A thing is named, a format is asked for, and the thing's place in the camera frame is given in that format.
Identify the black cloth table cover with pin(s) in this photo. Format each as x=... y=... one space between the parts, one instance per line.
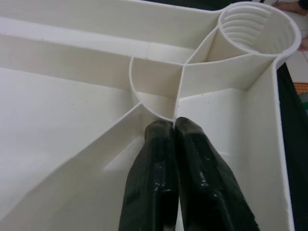
x=287 y=144

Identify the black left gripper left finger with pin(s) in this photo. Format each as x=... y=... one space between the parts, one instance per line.
x=151 y=180

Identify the white plastic children table top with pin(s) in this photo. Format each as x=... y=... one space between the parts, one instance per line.
x=72 y=96

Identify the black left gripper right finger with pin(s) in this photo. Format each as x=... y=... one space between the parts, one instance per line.
x=204 y=180

